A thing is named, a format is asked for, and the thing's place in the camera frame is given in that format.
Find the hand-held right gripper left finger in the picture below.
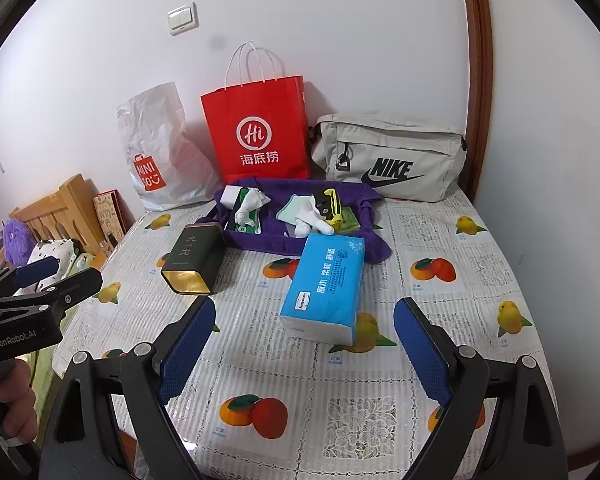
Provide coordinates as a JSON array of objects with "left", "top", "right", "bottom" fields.
[{"left": 39, "top": 296, "right": 217, "bottom": 480}]

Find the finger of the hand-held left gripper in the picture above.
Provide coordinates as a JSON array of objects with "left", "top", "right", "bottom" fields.
[
  {"left": 0, "top": 256, "right": 62, "bottom": 295},
  {"left": 30, "top": 267, "right": 103, "bottom": 311}
]

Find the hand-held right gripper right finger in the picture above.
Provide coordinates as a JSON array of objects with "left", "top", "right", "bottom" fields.
[{"left": 394, "top": 297, "right": 566, "bottom": 480}]

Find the green packet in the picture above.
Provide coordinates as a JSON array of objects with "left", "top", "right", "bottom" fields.
[
  {"left": 337, "top": 206, "right": 362, "bottom": 234},
  {"left": 226, "top": 200, "right": 265, "bottom": 235}
]

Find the purple fabric organizer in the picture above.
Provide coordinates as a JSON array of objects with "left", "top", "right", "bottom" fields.
[{"left": 197, "top": 176, "right": 393, "bottom": 266}]

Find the white glove mint cuff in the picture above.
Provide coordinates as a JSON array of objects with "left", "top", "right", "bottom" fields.
[
  {"left": 234, "top": 189, "right": 271, "bottom": 226},
  {"left": 276, "top": 194, "right": 337, "bottom": 239}
]

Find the white box with black band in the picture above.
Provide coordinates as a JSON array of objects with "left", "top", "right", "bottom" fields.
[{"left": 220, "top": 186, "right": 253, "bottom": 207}]

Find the yellow black clip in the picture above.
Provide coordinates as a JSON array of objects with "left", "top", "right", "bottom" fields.
[{"left": 314, "top": 187, "right": 345, "bottom": 226}]

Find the person's left hand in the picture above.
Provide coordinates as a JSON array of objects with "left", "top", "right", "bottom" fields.
[{"left": 0, "top": 359, "right": 38, "bottom": 446}]

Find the white dotted pillow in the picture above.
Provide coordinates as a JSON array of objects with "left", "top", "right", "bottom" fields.
[{"left": 27, "top": 239, "right": 79, "bottom": 292}]

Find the purple plush toy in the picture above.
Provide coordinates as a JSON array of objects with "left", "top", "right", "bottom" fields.
[{"left": 2, "top": 219, "right": 34, "bottom": 268}]

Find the light green blanket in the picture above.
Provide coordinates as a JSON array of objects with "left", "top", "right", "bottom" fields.
[{"left": 27, "top": 305, "right": 76, "bottom": 406}]

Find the light wooden bed board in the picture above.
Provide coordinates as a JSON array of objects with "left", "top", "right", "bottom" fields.
[{"left": 10, "top": 174, "right": 112, "bottom": 261}]

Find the brown patterned box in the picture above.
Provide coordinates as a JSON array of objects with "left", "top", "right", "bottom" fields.
[{"left": 92, "top": 189, "right": 129, "bottom": 249}]

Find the black tea tin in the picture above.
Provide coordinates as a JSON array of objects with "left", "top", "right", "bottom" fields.
[{"left": 160, "top": 223, "right": 227, "bottom": 296}]

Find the blue tissue pack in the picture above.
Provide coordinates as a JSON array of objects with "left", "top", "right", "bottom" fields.
[{"left": 279, "top": 233, "right": 367, "bottom": 347}]

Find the white plastic bag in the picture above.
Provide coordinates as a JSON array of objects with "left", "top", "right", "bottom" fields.
[{"left": 117, "top": 82, "right": 223, "bottom": 212}]

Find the beige waist bag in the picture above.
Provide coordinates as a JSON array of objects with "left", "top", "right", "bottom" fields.
[{"left": 310, "top": 112, "right": 468, "bottom": 203}]

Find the red paper bag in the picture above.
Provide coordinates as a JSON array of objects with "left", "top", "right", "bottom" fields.
[{"left": 201, "top": 42, "right": 311, "bottom": 186}]

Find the brown wooden frame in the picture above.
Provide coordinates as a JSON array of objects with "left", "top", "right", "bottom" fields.
[{"left": 457, "top": 0, "right": 495, "bottom": 206}]

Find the white wall switch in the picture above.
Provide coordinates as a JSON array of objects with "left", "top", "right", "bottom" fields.
[{"left": 167, "top": 2, "right": 199, "bottom": 36}]

